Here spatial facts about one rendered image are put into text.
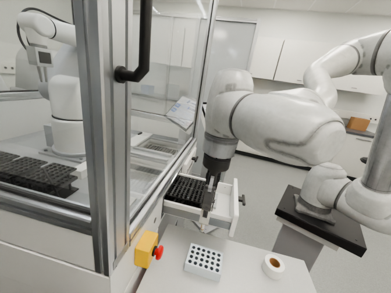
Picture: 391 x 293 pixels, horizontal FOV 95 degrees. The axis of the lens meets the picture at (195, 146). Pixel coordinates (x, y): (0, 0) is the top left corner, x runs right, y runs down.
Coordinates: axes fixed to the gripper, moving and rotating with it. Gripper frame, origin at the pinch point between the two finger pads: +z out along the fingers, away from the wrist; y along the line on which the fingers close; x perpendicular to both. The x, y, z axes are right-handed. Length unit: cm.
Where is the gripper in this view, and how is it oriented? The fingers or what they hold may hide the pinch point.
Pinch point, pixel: (205, 213)
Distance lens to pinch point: 59.5
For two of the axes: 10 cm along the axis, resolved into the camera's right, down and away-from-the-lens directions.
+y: 2.3, -3.2, 9.2
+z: -1.4, 9.2, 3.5
